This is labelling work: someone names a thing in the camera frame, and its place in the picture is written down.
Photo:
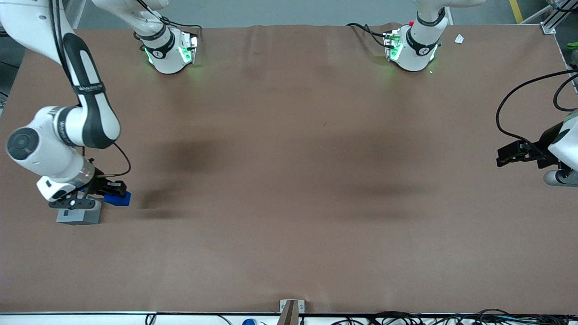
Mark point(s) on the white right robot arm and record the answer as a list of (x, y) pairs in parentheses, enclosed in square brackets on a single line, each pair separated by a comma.
[(45, 144)]

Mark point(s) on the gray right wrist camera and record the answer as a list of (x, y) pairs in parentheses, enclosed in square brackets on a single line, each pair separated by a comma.
[(74, 204)]

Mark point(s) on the aluminium frame profile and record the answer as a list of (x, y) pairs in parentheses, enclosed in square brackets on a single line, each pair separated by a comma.
[(552, 22), (76, 11)]

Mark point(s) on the small green object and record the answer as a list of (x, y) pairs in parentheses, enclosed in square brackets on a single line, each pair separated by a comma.
[(573, 46)]

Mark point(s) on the metal base connector bracket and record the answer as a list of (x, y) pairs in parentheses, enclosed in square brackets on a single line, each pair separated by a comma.
[(392, 45), (189, 48)]

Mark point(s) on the brown paper table cover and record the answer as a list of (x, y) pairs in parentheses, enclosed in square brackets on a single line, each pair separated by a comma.
[(289, 189)]

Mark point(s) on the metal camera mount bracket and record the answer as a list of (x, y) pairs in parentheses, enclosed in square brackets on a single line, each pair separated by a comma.
[(291, 311)]

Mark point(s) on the gray square base block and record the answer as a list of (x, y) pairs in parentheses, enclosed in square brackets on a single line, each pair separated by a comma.
[(79, 217)]

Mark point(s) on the blue plastic part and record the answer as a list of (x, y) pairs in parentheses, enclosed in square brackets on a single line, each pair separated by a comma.
[(120, 201)]

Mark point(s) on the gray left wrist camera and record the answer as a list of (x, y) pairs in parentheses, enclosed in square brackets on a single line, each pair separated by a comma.
[(562, 178)]

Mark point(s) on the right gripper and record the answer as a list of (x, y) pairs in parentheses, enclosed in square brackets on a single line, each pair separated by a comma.
[(100, 183)]

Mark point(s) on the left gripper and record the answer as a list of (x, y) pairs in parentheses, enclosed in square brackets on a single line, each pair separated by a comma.
[(544, 145)]

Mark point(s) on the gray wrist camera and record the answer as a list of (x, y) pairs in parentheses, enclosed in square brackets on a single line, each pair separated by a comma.
[(562, 178), (74, 204)]

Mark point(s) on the small white paper scrap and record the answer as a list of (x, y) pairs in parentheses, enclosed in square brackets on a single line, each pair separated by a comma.
[(459, 39)]

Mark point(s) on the white table edge rail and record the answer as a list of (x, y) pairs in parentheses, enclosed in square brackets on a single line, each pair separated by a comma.
[(90, 319)]

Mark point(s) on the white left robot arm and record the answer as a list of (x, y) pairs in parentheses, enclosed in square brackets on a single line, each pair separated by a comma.
[(416, 53)]

